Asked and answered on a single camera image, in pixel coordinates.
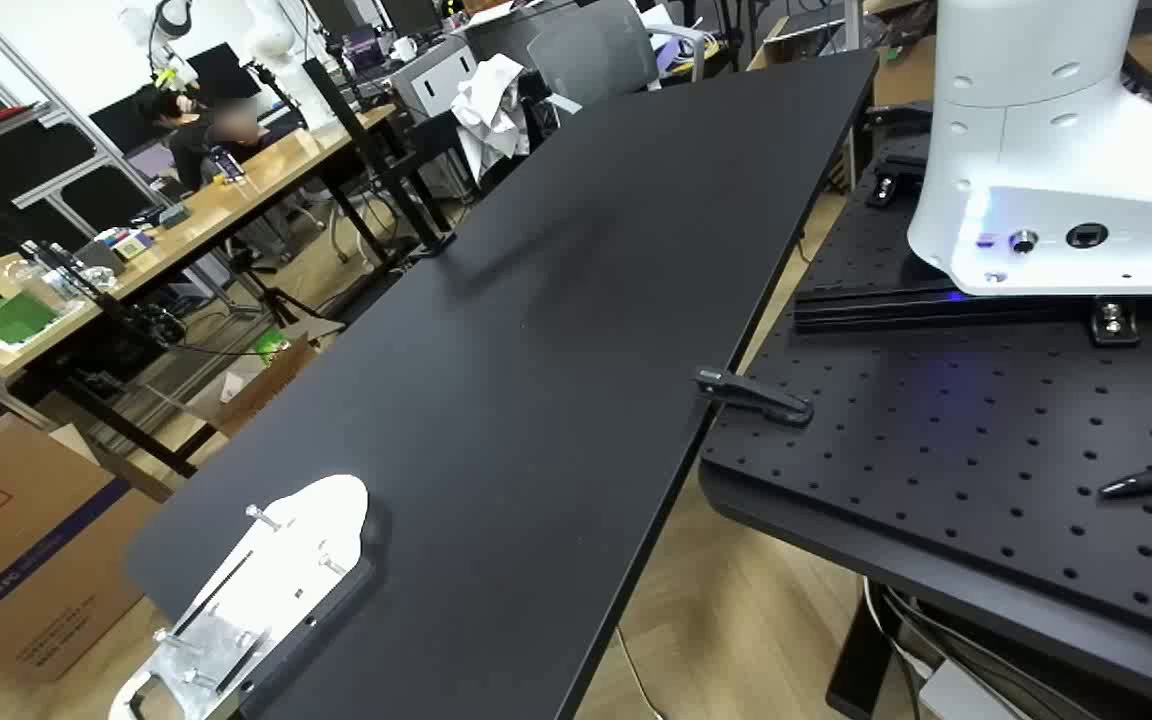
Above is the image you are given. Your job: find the black laptop screen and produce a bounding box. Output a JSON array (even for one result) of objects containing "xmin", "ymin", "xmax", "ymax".
[{"xmin": 182, "ymin": 40, "xmax": 267, "ymax": 114}]

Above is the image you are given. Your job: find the gray floor cable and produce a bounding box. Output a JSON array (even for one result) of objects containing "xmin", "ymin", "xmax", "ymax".
[{"xmin": 611, "ymin": 623, "xmax": 674, "ymax": 720}]

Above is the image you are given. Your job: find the black clamp lever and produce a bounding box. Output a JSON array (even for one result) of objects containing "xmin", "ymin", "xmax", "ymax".
[{"xmin": 695, "ymin": 370, "xmax": 814, "ymax": 432}]

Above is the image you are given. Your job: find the long wooden desk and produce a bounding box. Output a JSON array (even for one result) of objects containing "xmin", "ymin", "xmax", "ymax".
[{"xmin": 0, "ymin": 99, "xmax": 405, "ymax": 393}]

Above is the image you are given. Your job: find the aluminium frame with black panels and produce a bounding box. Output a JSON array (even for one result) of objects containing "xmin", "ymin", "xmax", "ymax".
[{"xmin": 0, "ymin": 9, "xmax": 158, "ymax": 287}]

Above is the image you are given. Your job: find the white power box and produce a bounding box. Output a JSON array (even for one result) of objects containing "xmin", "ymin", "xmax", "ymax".
[{"xmin": 915, "ymin": 655, "xmax": 1017, "ymax": 720}]

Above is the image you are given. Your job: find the black desk leg frame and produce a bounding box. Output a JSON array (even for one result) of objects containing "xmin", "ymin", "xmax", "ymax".
[{"xmin": 300, "ymin": 54, "xmax": 458, "ymax": 262}]

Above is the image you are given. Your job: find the crumpled white bag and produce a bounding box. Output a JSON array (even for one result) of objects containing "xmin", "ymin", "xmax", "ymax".
[{"xmin": 447, "ymin": 54, "xmax": 537, "ymax": 189}]

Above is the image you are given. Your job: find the small brown cardboard box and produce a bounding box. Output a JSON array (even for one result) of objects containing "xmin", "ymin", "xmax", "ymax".
[{"xmin": 213, "ymin": 339, "xmax": 321, "ymax": 440}]

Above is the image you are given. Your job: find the black mounting rail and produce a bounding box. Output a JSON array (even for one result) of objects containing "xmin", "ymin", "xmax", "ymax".
[{"xmin": 793, "ymin": 279, "xmax": 1152, "ymax": 339}]

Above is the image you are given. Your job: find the black perforated breadboard table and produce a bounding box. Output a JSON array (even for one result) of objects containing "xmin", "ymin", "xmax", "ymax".
[{"xmin": 695, "ymin": 131, "xmax": 1152, "ymax": 720}]

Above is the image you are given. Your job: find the metal mounting bolt bracket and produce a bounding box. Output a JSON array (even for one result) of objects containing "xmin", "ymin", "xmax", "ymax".
[{"xmin": 1087, "ymin": 300, "xmax": 1145, "ymax": 351}]

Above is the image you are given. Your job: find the green flat pad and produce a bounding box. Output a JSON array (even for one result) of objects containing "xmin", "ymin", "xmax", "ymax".
[{"xmin": 0, "ymin": 287, "xmax": 63, "ymax": 351}]

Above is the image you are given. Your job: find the gray office chair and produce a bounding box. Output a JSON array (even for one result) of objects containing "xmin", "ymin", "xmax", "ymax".
[{"xmin": 501, "ymin": 0, "xmax": 662, "ymax": 115}]

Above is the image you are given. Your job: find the gray drawer cabinet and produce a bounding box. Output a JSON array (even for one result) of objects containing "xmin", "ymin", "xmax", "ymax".
[{"xmin": 392, "ymin": 36, "xmax": 482, "ymax": 128}]

